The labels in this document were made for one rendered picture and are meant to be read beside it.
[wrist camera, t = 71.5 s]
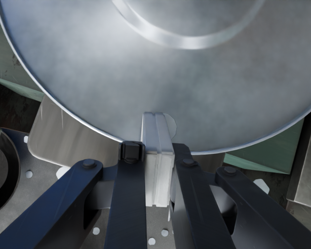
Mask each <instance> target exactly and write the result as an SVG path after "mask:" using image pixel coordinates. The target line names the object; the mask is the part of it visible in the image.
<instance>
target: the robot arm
mask: <svg viewBox="0 0 311 249"><path fill-rule="evenodd" d="M170 198H171V200H170ZM169 201H170V208H169V217H168V221H170V220H171V221H172V227H173V234H174V240H175V247H176V249H311V231H310V230H309V229H308V228H307V227H305V226H304V225H303V224H302V223H301V222H299V221H298V220H297V219H296V218H295V217H294V216H292V215H291V214H290V213H289V212H288V211H287V210H285V209H284V208H283V207H282V206H281V205H280V204H278V203H277V202H276V201H275V200H274V199H273V198H271V197H270V196H269V195H268V194H267V193H266V192H264V191H263V190H262V189H261V188H260V187H259V186H257V185H256V184H255V183H254V182H253V181H252V180H250V179H249V178H248V177H247V176H246V175H245V174H243V173H242V172H241V171H240V170H238V169H236V168H234V167H230V166H222V167H218V168H217V169H216V174H214V173H209V172H206V171H203V170H202V167H201V165H200V163H199V162H197V161H195V160H193V157H192V155H191V152H190V150H189V147H188V146H187V145H185V144H183V143H172V142H171V138H170V134H169V130H168V127H167V123H166V119H165V115H164V114H163V113H155V114H152V112H145V113H143V118H142V131H141V141H123V142H121V143H120V144H119V145H118V162H117V164H116V165H114V166H111V167H103V164H102V162H100V161H98V160H92V159H84V160H81V161H78V162H77V163H75V164H74V165H73V166H72V167H71V168H70V169H69V170H68V171H67V172H66V173H65V174H63V175H62V176H61V177H60V178H59V179H58V180H57V181H56V182H55V183H54V184H53V185H52V186H51V187H50V188H48V189H47V190H46V191H45V192H44V193H43V194H42V195H41V196H40V197H39V198H38V199H37V200H36V201H35V202H33V203H32V204H31V205H30V206H29V207H28V208H27V209H26V210H25V211H24V212H23V213H22V214H21V215H20V216H18V217H17V218H16V219H15V220H14V221H13V222H12V223H11V224H10V225H9V226H8V227H7V228H6V229H5V230H3V231H2V232H1V233H0V249H80V247H81V245H82V244H83V242H84V241H85V239H86V238H87V236H88V234H89V233H90V231H91V230H92V228H93V226H94V225H95V223H96V222H97V220H98V218H99V217H100V215H101V211H102V209H105V208H110V213H109V220H108V226H107V232H106V238H105V244H104V249H148V248H147V221H146V206H149V207H152V205H156V206H157V207H167V205H169ZM236 209H237V212H236Z"/></svg>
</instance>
